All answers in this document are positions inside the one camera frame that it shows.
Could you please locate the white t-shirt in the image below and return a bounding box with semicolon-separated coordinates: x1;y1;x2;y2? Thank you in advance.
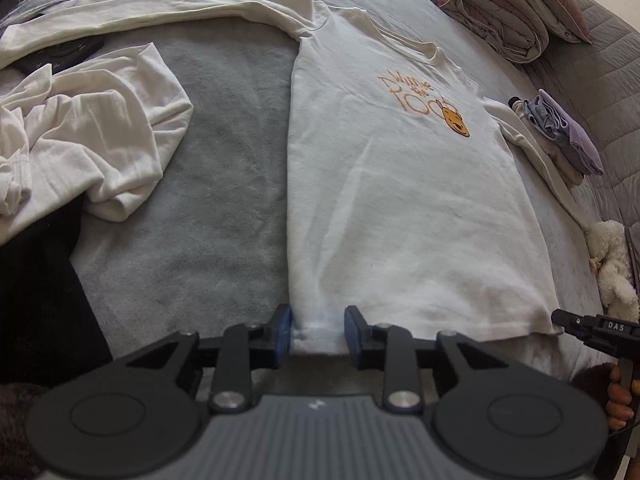
0;42;195;223

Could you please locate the folded grey pink quilt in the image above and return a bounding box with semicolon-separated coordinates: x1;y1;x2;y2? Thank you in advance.
424;0;551;66

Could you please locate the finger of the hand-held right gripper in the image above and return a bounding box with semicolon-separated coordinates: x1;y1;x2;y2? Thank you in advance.
551;308;598;346

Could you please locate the cream bear-print sweatshirt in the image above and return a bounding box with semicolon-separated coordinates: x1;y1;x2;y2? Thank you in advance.
0;0;596;361

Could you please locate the folded blue-grey garment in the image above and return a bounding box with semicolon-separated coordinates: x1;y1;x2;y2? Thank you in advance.
522;97;568;142

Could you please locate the white plush toy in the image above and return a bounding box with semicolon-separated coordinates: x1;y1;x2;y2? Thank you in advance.
585;220;640;323

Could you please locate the stack of folded clothes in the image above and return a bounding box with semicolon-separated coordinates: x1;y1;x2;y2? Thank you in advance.
515;102;586;186

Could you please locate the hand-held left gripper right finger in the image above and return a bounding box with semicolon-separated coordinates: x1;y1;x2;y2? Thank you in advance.
343;305;523;413

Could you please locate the person's black clothing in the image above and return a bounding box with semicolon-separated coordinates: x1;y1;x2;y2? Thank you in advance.
0;194;113;391

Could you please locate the black patterned phone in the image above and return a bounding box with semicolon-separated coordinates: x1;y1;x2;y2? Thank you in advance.
11;35;106;75

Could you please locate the person's right hand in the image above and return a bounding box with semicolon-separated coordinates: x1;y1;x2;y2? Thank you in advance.
605;360;637;431

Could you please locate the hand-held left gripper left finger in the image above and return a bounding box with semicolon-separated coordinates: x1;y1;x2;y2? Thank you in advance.
117;304;293;413

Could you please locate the grey quilted headboard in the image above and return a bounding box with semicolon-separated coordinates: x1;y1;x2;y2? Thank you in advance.
520;0;640;281

